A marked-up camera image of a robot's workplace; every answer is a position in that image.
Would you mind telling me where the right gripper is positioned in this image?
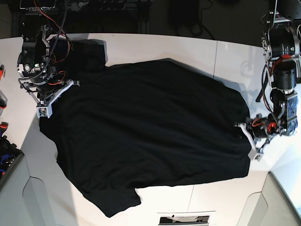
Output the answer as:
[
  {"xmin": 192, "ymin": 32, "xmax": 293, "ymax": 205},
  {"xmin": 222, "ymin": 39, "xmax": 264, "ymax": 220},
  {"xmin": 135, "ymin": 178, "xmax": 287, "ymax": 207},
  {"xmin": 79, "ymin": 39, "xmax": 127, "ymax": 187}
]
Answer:
[{"xmin": 18, "ymin": 79, "xmax": 79, "ymax": 108}]

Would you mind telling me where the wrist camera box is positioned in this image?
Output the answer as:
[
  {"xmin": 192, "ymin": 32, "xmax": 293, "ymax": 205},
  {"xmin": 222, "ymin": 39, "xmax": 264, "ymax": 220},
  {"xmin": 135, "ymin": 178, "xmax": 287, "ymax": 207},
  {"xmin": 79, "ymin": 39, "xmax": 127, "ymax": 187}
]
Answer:
[
  {"xmin": 36, "ymin": 105, "xmax": 52, "ymax": 118},
  {"xmin": 248, "ymin": 150, "xmax": 263, "ymax": 161}
]

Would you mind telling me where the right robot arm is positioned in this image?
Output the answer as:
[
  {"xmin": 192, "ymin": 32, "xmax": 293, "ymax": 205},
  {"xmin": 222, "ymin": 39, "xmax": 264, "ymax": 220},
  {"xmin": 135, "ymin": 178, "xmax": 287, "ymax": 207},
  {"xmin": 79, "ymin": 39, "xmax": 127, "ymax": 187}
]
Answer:
[{"xmin": 17, "ymin": 0, "xmax": 79, "ymax": 116}]

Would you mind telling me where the orange grey tool at edge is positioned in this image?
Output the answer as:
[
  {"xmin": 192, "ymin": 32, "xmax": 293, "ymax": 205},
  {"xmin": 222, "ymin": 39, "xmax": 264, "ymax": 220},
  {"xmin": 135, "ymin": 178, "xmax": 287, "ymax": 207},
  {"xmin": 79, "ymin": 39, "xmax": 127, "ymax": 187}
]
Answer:
[{"xmin": 0, "ymin": 64, "xmax": 8, "ymax": 115}]

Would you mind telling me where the grey bin with clothes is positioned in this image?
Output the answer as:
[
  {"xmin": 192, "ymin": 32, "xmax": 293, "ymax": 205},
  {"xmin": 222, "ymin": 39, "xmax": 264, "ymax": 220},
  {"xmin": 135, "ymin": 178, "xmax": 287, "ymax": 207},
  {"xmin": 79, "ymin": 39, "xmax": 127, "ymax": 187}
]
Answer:
[{"xmin": 0, "ymin": 122, "xmax": 24, "ymax": 189}]

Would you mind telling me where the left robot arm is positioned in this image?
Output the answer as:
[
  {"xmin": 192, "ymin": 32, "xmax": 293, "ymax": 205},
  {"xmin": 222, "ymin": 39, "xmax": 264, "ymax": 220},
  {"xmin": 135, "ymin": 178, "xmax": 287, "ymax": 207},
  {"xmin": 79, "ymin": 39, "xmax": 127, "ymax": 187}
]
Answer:
[{"xmin": 236, "ymin": 0, "xmax": 301, "ymax": 160}]

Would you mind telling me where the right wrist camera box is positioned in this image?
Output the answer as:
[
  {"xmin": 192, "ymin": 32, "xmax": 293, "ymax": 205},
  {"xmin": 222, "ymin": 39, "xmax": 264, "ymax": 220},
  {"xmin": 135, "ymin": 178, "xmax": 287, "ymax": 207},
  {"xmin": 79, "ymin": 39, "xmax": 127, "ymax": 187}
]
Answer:
[{"xmin": 36, "ymin": 105, "xmax": 52, "ymax": 118}]

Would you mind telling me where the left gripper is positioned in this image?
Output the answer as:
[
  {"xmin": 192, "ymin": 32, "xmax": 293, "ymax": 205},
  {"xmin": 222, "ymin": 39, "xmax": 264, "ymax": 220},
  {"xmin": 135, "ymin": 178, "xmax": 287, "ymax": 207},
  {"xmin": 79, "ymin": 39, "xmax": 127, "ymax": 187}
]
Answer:
[{"xmin": 234, "ymin": 114, "xmax": 274, "ymax": 153}]

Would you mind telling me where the black t-shirt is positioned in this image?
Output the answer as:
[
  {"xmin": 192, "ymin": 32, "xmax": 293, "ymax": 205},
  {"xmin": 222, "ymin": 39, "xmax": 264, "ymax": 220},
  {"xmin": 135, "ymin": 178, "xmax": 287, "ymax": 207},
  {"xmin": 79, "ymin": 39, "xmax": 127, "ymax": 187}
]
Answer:
[{"xmin": 40, "ymin": 40, "xmax": 251, "ymax": 218}]

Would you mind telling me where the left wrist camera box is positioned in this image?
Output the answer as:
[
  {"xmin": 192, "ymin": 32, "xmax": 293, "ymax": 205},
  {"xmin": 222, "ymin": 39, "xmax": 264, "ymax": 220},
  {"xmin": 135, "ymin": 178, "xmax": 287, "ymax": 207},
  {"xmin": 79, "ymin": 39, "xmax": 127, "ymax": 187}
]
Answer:
[{"xmin": 248, "ymin": 150, "xmax": 263, "ymax": 161}]

